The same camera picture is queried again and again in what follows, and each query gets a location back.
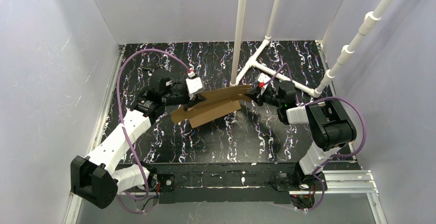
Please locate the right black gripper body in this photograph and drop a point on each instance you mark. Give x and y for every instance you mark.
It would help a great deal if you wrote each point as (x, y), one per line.
(257, 95)

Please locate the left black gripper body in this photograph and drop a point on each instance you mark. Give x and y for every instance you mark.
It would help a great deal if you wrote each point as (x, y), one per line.
(190, 96)

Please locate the brown cardboard box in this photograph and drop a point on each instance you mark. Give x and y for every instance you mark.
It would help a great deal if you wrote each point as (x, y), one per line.
(218, 103)

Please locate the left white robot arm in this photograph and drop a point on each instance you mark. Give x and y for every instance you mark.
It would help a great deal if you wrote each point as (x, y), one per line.
(95, 177)

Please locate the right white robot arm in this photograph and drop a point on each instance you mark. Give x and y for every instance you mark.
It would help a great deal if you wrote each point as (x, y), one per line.
(329, 123)

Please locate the black pliers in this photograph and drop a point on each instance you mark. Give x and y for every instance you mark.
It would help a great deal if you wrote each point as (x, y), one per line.
(151, 70)

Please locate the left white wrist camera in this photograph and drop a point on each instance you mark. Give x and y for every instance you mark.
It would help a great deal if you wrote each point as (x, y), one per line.
(194, 85)

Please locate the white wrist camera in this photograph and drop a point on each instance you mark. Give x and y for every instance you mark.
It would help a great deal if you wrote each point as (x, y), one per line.
(194, 85)
(263, 80)

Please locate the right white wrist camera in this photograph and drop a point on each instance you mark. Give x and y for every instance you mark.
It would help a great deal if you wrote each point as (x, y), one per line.
(263, 80)

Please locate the white PVC pipe frame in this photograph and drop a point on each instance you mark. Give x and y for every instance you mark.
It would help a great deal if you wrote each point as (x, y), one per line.
(289, 30)

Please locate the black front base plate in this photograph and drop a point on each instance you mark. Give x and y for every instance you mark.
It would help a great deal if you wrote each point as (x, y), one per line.
(233, 182)

